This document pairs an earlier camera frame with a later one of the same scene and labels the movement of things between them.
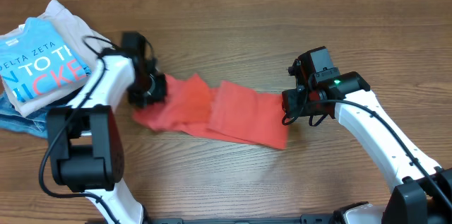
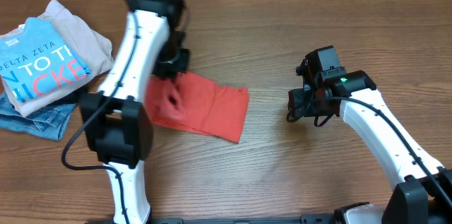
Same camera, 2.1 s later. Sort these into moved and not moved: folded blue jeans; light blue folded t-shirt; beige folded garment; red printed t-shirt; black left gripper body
Moved: red printed t-shirt; black left gripper body
Not moved: beige folded garment; folded blue jeans; light blue folded t-shirt
